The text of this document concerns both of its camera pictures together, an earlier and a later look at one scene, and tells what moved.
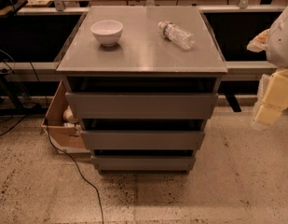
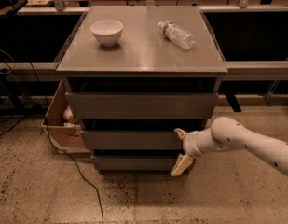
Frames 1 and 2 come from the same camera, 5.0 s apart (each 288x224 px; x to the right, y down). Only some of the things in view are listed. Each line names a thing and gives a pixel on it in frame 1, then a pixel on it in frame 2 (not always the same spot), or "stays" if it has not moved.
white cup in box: [69, 116] stays
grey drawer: [144, 140] stays
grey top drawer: [144, 105] stays
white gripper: [281, 44] -> [189, 144]
